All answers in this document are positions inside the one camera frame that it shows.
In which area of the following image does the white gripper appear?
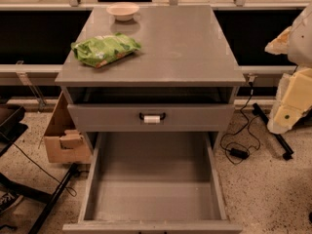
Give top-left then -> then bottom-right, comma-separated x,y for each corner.
264,26 -> 312,136

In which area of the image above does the green rice chip bag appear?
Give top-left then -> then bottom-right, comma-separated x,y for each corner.
71,33 -> 141,68

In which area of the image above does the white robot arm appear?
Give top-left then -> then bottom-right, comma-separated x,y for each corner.
265,4 -> 312,134

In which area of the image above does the grey drawer cabinet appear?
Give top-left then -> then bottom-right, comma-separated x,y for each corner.
56,6 -> 245,147

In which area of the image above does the open grey middle drawer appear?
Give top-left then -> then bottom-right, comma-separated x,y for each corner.
63,132 -> 242,234

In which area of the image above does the closed grey top drawer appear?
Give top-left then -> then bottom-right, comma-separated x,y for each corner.
68,104 -> 234,132

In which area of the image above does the black stand leg right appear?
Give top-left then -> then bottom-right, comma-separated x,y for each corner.
252,102 -> 295,161

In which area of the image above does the black stand leg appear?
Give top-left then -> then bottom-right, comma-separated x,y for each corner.
0,164 -> 78,234
252,102 -> 295,161

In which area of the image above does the beige bowl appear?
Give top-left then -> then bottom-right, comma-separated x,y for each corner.
106,2 -> 139,21

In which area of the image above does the cardboard box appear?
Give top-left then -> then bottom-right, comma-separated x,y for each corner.
43,94 -> 92,164

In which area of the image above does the black tray left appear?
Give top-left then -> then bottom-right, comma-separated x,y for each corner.
0,104 -> 28,157

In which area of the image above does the black stand leg left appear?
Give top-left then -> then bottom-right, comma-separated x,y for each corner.
0,164 -> 78,234

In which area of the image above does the black sneaker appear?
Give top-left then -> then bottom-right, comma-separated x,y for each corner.
0,191 -> 22,215

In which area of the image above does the black power adapter cable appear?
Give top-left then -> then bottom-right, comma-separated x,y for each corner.
219,81 -> 262,166

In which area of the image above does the black white drawer handle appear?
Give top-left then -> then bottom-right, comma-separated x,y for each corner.
139,113 -> 166,124

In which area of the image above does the thin black cable left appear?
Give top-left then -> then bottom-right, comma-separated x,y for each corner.
0,132 -> 78,198

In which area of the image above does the metal rail bracket left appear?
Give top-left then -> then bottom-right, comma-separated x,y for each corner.
17,70 -> 47,112

